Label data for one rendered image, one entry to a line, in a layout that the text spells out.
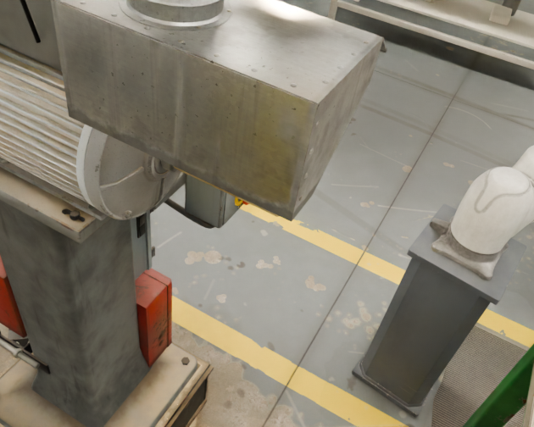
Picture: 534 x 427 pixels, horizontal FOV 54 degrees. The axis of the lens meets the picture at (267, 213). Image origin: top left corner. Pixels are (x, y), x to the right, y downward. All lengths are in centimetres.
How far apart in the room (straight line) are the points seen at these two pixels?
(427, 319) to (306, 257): 84
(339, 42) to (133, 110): 23
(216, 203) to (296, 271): 126
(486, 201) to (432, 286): 32
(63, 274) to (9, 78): 40
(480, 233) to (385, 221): 123
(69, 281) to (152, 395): 63
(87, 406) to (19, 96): 93
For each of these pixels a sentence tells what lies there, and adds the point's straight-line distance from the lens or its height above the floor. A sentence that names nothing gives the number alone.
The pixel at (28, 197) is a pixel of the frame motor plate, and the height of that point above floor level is 112.
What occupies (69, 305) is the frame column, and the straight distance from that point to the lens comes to 117.
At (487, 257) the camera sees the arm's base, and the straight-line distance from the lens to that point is 160.
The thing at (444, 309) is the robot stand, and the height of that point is 55.
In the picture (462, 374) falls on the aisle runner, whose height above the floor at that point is 0.
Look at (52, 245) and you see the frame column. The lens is 104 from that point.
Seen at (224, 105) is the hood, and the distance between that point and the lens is 51.
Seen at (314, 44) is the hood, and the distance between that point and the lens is 56.
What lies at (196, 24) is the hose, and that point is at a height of 153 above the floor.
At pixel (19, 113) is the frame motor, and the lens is 86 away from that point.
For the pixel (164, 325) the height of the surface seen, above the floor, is 44.
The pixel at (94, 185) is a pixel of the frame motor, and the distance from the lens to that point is 77.
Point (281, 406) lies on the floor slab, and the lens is 199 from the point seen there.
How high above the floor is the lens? 176
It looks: 43 degrees down
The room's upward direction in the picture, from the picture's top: 10 degrees clockwise
